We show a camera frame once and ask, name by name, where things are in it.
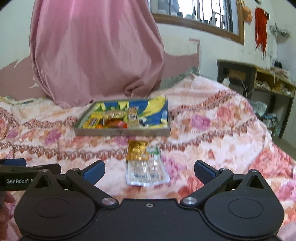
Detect metal tray colourful liner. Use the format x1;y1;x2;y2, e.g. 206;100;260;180
74;96;171;137

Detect pink satin curtain bundle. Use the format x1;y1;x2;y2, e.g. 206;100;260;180
30;1;165;108

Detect yellow purple snack bar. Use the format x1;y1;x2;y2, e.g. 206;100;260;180
82;116;103;129

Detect grey green folded cloth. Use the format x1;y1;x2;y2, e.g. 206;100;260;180
159;67;199;90

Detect rice cracker clear packet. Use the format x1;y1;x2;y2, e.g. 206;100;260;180
102;109;127;120

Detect dark wooden desk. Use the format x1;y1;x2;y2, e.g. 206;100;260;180
217;59;295;138

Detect wooden framed window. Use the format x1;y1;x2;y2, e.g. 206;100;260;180
147;0;245;45

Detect gold foil snack packet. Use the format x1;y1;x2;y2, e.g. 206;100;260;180
126;140;149;162

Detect nut bar white wrapper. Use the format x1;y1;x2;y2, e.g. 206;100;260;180
127;106;139;128

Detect orange snack clear red packet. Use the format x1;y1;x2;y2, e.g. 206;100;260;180
104;118;128;128

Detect person's left hand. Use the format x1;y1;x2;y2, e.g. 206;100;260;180
0;192;16;240

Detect silver white foil pouch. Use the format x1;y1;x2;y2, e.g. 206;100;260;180
126;147;171;187

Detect orange red hanging tassel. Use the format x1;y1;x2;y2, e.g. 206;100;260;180
255;8;269;56

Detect white charger with cable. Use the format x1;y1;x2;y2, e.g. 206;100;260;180
222;74;248;98

